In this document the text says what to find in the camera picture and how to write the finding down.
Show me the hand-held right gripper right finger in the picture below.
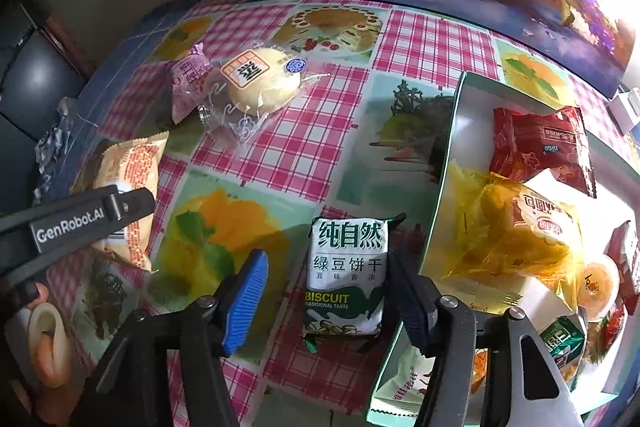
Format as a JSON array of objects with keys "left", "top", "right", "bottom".
[{"left": 387, "top": 252, "right": 586, "bottom": 427}]

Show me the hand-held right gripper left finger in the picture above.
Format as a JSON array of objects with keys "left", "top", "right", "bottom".
[{"left": 70, "top": 249, "right": 271, "bottom": 427}]

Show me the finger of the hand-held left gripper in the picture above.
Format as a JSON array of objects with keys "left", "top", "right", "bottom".
[{"left": 116, "top": 187, "right": 157, "bottom": 229}]

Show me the orange biscuit packet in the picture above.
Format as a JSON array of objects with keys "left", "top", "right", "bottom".
[{"left": 92, "top": 132, "right": 170, "bottom": 273}]

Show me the green biscuit packet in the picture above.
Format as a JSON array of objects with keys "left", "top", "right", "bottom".
[{"left": 302, "top": 212, "right": 406, "bottom": 353}]

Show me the yellow clear bread packet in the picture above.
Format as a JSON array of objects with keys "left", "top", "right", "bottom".
[{"left": 440, "top": 161, "right": 586, "bottom": 313}]

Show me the white box with teal edge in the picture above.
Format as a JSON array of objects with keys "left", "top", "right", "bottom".
[{"left": 365, "top": 71, "right": 640, "bottom": 425}]

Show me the person's left hand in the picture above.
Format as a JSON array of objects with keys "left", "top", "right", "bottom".
[{"left": 0, "top": 282, "right": 76, "bottom": 413}]

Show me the white packet with orange print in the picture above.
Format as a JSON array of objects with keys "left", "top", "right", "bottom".
[{"left": 372, "top": 342, "right": 488, "bottom": 415}]

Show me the silver foil wrapper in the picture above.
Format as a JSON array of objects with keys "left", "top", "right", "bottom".
[{"left": 32, "top": 99, "right": 81, "bottom": 202}]

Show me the pink snack packet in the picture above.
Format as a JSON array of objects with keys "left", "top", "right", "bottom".
[{"left": 170, "top": 43, "right": 221, "bottom": 124}]

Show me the green white corn snack packet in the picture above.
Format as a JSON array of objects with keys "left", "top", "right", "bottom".
[{"left": 537, "top": 314, "right": 586, "bottom": 383}]

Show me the dark chair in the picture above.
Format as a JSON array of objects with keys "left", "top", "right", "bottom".
[{"left": 0, "top": 2, "right": 91, "bottom": 168}]

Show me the clear bun packet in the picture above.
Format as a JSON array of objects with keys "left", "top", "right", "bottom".
[{"left": 197, "top": 39, "right": 331, "bottom": 145}]

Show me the small red candy packet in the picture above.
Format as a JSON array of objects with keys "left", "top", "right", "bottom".
[{"left": 587, "top": 302, "right": 626, "bottom": 363}]

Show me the large red snack packet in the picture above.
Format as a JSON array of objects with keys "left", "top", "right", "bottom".
[{"left": 510, "top": 107, "right": 598, "bottom": 198}]

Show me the pink checked tablecloth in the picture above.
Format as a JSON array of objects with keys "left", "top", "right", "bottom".
[{"left": 30, "top": 0, "right": 640, "bottom": 427}]

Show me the small white block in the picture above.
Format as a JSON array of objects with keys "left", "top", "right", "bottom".
[{"left": 607, "top": 87, "right": 640, "bottom": 132}]

